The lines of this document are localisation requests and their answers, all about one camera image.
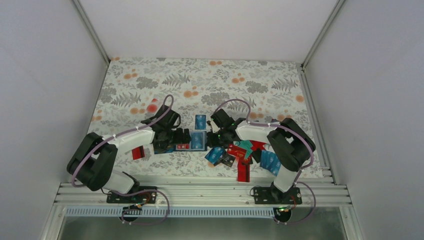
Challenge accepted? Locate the navy blue card holder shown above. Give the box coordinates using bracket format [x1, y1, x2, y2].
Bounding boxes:
[173, 131, 208, 152]

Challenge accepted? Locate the lone blue credit card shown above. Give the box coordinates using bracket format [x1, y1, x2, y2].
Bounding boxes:
[194, 114, 207, 130]

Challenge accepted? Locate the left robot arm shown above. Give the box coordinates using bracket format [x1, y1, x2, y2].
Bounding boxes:
[66, 105, 191, 203]

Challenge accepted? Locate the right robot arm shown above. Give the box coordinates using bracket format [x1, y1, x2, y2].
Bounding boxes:
[206, 109, 316, 204]

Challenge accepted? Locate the blue card under black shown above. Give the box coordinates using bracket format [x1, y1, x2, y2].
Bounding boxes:
[153, 148, 174, 155]

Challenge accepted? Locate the blue card pile left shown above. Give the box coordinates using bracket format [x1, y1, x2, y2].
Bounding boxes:
[204, 146, 226, 165]

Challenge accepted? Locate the blue card pile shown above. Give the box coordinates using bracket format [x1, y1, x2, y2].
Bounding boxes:
[267, 155, 281, 176]
[204, 146, 226, 165]
[259, 150, 275, 170]

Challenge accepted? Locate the teal card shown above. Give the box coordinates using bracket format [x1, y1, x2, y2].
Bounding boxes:
[237, 140, 253, 150]

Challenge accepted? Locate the black visa card pile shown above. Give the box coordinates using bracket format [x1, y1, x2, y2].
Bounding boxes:
[213, 153, 236, 168]

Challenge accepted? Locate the red card pile right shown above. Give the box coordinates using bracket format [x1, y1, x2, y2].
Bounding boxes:
[250, 140, 266, 151]

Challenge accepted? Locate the red card pile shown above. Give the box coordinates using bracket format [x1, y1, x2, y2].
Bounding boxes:
[237, 162, 250, 183]
[250, 140, 266, 151]

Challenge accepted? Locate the red card pile bottom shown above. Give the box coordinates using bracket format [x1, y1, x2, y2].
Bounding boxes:
[237, 162, 250, 183]

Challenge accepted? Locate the blue card pile centre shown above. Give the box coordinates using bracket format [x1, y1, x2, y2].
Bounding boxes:
[259, 150, 275, 170]

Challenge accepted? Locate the blue card pile right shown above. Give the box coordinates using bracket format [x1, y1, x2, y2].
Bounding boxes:
[267, 155, 281, 176]

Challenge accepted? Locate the floral patterned table mat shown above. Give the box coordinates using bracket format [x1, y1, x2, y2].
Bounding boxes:
[75, 56, 324, 179]

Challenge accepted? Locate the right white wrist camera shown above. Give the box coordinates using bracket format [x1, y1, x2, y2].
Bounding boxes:
[206, 117, 220, 133]

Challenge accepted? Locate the aluminium rail frame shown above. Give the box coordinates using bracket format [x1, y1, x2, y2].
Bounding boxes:
[54, 175, 352, 207]

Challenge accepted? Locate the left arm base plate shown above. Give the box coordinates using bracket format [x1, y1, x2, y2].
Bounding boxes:
[106, 186, 158, 205]

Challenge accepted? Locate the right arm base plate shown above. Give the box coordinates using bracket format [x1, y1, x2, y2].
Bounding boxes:
[249, 186, 303, 205]

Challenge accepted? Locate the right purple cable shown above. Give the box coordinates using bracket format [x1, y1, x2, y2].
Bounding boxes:
[211, 98, 317, 227]

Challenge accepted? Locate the blue slotted cable duct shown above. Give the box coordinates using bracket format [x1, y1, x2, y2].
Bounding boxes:
[64, 206, 275, 219]

